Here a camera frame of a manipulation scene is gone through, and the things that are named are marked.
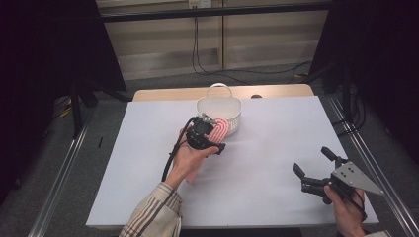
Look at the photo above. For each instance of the person's left hand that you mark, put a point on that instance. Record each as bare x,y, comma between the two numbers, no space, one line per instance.
187,161

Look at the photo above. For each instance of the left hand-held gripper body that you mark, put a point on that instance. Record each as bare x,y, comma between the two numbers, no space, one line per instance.
199,135

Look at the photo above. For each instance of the small dark round knob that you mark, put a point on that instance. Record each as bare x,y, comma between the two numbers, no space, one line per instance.
256,96

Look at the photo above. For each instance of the white table cover sheet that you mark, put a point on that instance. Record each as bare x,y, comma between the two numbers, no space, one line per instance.
263,191

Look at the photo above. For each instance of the black metal stand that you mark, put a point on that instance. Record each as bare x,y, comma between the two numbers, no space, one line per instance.
76,112

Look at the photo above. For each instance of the black horizontal bar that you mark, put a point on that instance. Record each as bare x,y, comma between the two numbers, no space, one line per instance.
214,12

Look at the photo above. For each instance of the person's right hand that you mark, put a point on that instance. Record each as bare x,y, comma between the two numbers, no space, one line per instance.
346,214

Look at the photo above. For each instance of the pink hairbrush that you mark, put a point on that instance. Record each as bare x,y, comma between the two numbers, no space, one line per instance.
221,130

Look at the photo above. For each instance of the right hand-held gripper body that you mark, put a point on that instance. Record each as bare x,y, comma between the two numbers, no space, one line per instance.
352,177

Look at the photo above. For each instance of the aluminium floor rail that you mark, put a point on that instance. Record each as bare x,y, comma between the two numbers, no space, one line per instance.
59,181
372,158

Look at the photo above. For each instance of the small black floor piece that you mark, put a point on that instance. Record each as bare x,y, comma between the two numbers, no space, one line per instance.
100,142

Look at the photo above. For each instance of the white perforated plastic basket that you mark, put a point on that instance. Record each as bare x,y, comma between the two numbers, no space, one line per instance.
217,108

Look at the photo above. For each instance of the white wall outlet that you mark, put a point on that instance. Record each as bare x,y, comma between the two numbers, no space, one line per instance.
200,3

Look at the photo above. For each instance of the black curtain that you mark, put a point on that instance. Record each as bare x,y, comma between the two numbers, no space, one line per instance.
388,65
39,65

